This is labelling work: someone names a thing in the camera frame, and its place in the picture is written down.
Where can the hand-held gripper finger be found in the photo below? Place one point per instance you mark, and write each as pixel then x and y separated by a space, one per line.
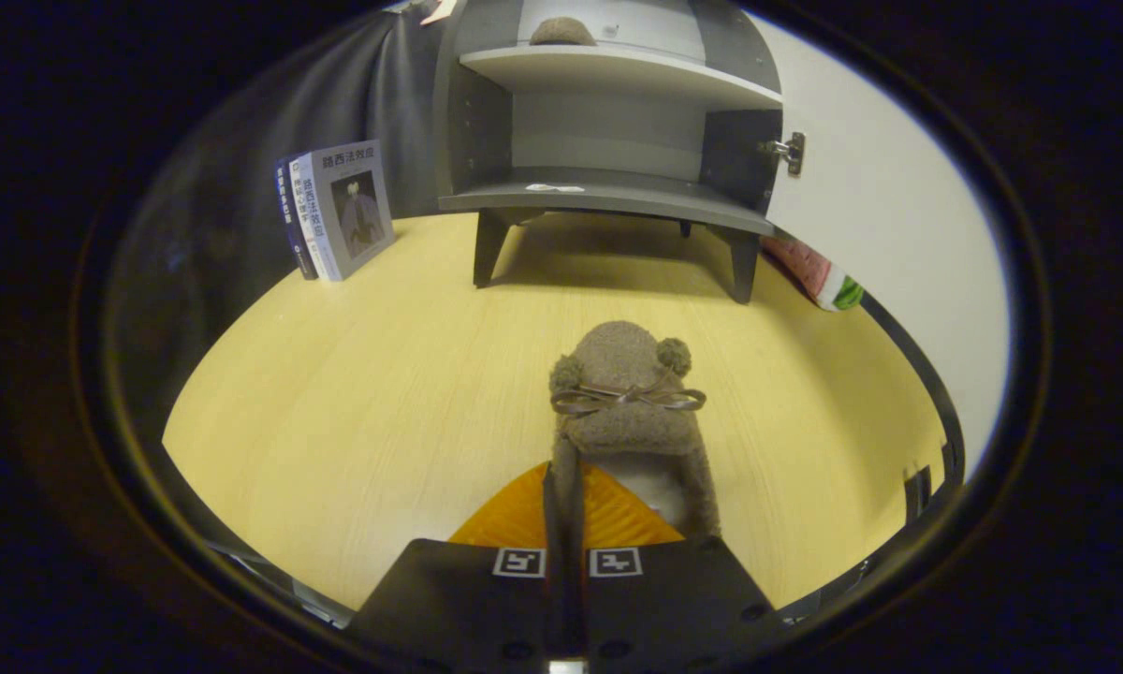
pixel 552 599
pixel 575 599

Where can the brown fuzzy shoe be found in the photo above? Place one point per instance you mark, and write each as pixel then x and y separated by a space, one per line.
pixel 622 374
pixel 562 33

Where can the grey shoe cabinet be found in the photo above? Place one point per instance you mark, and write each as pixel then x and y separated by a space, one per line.
pixel 608 197

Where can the beige shoe cabinet door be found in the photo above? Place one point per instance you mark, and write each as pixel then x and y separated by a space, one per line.
pixel 880 215

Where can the metal cabinet hinge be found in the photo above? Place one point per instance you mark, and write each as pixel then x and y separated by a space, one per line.
pixel 788 150

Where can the watermelon slice plush toy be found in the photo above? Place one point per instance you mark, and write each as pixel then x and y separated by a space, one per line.
pixel 819 276

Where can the grey cover book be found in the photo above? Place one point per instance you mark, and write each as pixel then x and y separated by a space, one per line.
pixel 360 211

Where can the dark blue book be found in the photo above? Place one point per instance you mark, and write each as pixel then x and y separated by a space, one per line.
pixel 292 220

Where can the white spine book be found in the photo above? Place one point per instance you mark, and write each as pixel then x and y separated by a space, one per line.
pixel 305 211

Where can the black backdrop cloth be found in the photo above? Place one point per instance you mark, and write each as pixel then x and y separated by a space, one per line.
pixel 243 140

